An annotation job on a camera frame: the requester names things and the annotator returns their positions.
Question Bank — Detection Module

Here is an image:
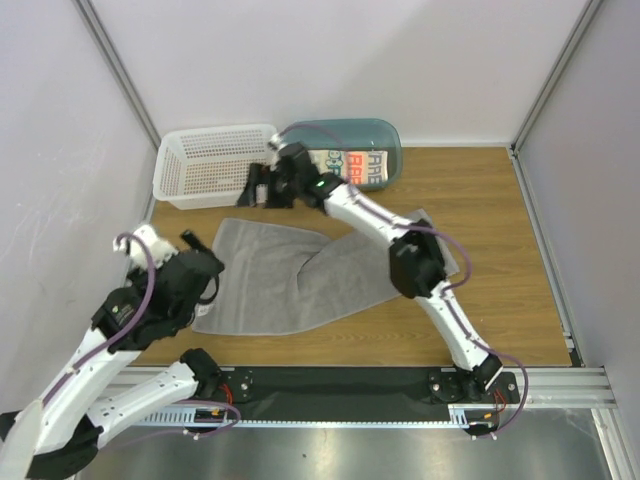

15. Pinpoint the grey towel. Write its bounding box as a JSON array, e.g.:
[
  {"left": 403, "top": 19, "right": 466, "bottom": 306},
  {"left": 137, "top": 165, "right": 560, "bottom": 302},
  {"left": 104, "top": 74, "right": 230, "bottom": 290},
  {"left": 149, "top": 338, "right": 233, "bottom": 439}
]
[{"left": 192, "top": 208, "right": 461, "bottom": 337}]

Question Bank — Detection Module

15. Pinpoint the white plastic basket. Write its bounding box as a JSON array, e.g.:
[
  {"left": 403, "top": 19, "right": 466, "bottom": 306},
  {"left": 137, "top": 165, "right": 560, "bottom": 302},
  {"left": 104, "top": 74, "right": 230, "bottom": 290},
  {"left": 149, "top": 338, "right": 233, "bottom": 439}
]
[{"left": 152, "top": 124, "right": 277, "bottom": 210}]

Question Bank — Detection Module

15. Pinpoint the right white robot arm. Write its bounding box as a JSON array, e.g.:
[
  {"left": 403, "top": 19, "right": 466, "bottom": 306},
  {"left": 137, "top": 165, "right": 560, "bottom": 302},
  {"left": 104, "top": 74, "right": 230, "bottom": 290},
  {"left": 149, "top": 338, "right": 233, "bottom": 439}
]
[{"left": 236, "top": 142, "right": 503, "bottom": 402}]

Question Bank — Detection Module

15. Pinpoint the aluminium frame rail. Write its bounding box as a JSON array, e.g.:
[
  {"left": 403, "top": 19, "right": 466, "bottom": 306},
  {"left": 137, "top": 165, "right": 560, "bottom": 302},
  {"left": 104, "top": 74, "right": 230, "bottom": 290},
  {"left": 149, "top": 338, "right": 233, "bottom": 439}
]
[{"left": 98, "top": 367, "right": 616, "bottom": 429}]

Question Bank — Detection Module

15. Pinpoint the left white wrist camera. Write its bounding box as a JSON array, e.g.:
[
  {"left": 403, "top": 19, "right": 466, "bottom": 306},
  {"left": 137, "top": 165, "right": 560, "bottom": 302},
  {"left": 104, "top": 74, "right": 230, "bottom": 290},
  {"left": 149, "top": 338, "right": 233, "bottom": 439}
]
[{"left": 113, "top": 224, "right": 178, "bottom": 270}]

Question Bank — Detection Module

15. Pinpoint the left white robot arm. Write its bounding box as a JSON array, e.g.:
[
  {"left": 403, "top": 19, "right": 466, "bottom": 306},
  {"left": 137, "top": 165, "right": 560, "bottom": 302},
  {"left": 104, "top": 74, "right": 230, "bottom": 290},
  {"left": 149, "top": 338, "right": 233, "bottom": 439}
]
[{"left": 1, "top": 224, "right": 224, "bottom": 479}]

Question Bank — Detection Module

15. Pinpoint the orange white lettered towel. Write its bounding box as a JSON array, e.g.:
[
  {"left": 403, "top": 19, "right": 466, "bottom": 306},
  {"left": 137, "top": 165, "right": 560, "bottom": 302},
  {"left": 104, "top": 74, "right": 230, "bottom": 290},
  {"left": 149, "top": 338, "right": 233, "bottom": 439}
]
[{"left": 309, "top": 149, "right": 389, "bottom": 187}]

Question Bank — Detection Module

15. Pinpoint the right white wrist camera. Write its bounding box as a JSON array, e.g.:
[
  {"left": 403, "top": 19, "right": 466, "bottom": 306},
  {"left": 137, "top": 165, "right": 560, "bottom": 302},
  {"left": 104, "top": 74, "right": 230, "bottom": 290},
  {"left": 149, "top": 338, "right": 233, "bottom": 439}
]
[{"left": 267, "top": 133, "right": 287, "bottom": 166}]

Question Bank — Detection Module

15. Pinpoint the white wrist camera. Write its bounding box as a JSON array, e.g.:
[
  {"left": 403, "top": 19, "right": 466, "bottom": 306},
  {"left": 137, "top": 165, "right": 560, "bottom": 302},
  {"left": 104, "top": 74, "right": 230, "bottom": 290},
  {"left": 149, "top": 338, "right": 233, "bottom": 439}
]
[
  {"left": 267, "top": 133, "right": 287, "bottom": 166},
  {"left": 113, "top": 224, "right": 178, "bottom": 270}
]

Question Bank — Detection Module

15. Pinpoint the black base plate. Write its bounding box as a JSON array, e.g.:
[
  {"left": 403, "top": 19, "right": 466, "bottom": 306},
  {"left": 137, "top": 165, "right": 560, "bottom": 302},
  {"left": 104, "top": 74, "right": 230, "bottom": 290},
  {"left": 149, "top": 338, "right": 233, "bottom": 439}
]
[{"left": 195, "top": 367, "right": 520, "bottom": 422}]

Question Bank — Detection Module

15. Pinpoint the teal plastic tub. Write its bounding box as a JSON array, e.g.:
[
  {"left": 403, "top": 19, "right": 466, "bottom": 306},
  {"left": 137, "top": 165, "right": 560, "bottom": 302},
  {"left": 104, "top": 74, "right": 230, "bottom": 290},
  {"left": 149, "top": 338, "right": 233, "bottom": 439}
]
[{"left": 281, "top": 118, "right": 403, "bottom": 190}]

